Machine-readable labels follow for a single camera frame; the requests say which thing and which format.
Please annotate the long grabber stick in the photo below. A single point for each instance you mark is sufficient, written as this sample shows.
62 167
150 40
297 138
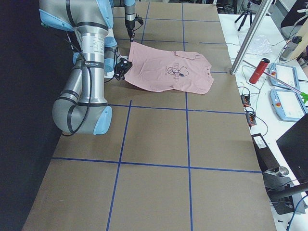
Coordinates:
302 94

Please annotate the pink Snoopy t-shirt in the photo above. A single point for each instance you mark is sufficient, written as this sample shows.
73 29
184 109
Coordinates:
158 70

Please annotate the orange black connector box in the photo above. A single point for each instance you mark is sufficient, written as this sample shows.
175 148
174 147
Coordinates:
245 98

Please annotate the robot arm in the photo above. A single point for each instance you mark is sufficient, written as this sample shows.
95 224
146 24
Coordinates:
130 17
81 106

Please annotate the black monitor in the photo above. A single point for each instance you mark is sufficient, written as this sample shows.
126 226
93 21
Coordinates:
293 145

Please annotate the aluminium frame post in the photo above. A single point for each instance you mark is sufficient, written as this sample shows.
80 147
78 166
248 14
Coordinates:
257 20

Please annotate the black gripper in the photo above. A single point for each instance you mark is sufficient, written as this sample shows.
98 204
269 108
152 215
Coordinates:
130 25
123 69

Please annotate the black camera tripod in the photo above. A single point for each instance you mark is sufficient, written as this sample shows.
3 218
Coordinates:
244 15

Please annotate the far teach pendant tablet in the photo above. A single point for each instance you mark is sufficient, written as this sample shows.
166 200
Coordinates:
285 73

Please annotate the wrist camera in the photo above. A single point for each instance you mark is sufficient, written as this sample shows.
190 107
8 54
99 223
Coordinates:
139 19

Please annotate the near teach pendant tablet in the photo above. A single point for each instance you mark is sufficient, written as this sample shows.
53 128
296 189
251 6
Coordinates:
287 105

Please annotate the clear plastic bag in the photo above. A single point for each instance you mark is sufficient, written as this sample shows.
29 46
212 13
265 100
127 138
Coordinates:
259 45

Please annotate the grey water bottle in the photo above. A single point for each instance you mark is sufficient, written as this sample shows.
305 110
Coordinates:
290 47

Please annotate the red cylindrical bottle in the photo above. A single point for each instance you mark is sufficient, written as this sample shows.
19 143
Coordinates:
259 70

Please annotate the teach pendant tablet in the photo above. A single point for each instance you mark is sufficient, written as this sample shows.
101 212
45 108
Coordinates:
287 105
285 73

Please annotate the black flat device box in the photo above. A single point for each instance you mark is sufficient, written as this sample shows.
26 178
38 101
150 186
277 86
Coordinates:
265 157

